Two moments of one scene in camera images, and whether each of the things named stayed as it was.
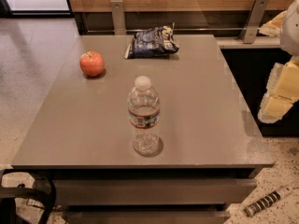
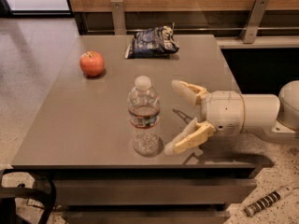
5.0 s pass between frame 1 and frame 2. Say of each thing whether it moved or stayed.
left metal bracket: stayed
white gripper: moved
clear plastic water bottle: stayed
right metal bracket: stayed
